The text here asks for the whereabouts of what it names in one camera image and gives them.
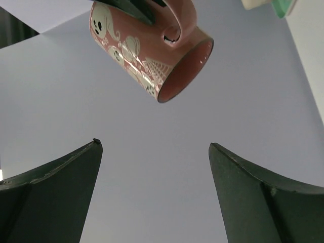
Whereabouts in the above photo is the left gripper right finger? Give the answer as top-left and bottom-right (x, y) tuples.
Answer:
(209, 143), (323, 243)

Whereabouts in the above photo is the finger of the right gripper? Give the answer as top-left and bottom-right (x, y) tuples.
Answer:
(95, 1), (172, 25)

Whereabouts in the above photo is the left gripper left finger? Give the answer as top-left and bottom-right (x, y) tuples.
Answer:
(1, 139), (103, 242)

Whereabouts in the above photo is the pink patterned mug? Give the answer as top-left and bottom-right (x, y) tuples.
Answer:
(89, 1), (214, 103)

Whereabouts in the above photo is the cream floral mug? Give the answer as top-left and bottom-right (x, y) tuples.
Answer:
(241, 0), (272, 10)

